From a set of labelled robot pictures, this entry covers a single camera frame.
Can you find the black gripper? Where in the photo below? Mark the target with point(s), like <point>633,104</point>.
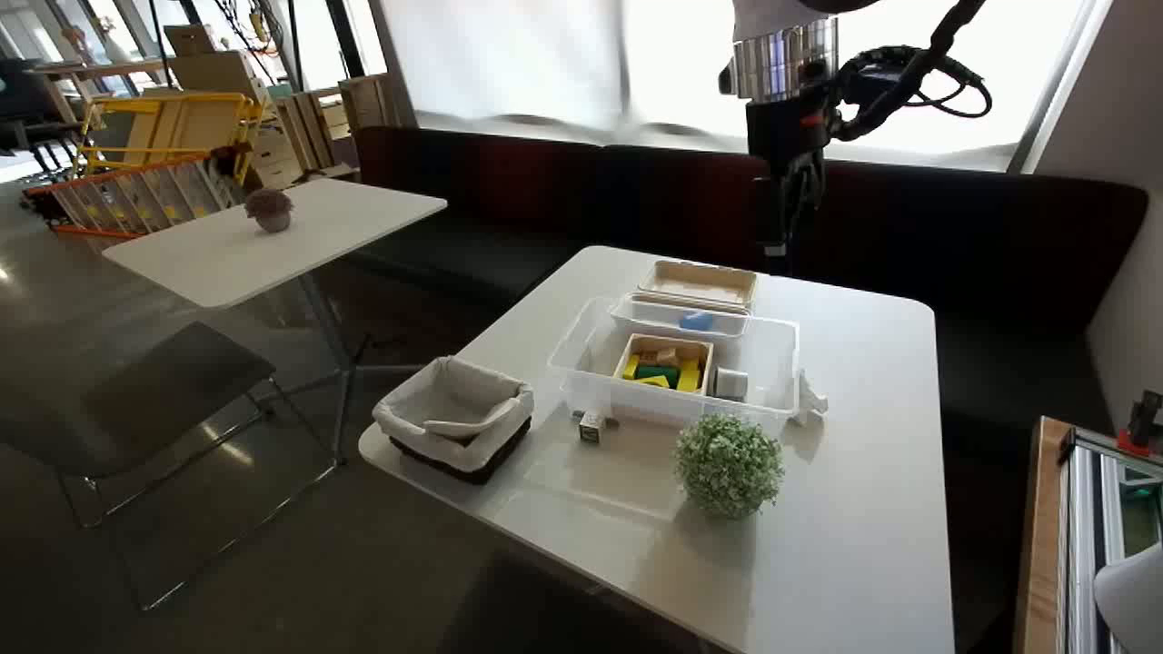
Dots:
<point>785,130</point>

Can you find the light wooden block box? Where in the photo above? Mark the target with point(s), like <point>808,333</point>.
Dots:
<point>661,344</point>

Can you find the wooden number cube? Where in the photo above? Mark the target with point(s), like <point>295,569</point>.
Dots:
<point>668,352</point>

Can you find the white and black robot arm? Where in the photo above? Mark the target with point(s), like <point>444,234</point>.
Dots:
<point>781,55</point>

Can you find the light wooden box lid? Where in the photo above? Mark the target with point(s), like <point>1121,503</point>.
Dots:
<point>694,283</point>

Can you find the small blue item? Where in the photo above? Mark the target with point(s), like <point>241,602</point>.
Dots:
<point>700,320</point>

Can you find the black bench sofa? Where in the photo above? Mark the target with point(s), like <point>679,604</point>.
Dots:
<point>966,241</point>

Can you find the crumpled white plastic piece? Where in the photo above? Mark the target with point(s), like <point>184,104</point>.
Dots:
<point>808,396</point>

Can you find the yellow rectangular wooden block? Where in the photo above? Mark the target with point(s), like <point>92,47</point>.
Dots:
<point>687,377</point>

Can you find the green wooden cylinder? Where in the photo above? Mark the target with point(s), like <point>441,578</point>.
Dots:
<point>660,369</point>

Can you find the yellow arch wooden block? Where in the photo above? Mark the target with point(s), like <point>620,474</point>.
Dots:
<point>654,384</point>

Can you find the yellow short wooden block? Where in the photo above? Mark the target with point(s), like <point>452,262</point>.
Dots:
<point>628,365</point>

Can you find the green ball plant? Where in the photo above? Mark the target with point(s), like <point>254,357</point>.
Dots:
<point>729,465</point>

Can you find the small grey cube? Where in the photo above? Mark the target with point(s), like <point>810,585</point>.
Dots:
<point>591,428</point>

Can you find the white window blind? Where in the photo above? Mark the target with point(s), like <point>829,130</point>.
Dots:
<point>522,58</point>

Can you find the white square bowl stack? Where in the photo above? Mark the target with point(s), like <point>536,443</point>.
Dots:
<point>454,392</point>

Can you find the red clamp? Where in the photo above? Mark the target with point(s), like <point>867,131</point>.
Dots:
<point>1141,423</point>

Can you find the wooden side shelf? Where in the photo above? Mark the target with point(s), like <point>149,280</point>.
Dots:
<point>1043,546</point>

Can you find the white folding table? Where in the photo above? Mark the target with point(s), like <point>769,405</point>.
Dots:
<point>278,250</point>

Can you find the white lamp shade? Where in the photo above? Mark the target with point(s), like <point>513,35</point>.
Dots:
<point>1135,602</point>

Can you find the yellow cart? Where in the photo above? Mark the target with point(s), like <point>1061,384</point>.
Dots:
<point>168,122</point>

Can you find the orange ladder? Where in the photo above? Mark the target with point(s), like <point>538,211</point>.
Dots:
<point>121,202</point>

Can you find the dark folding chair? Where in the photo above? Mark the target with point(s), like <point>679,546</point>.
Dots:
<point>130,385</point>

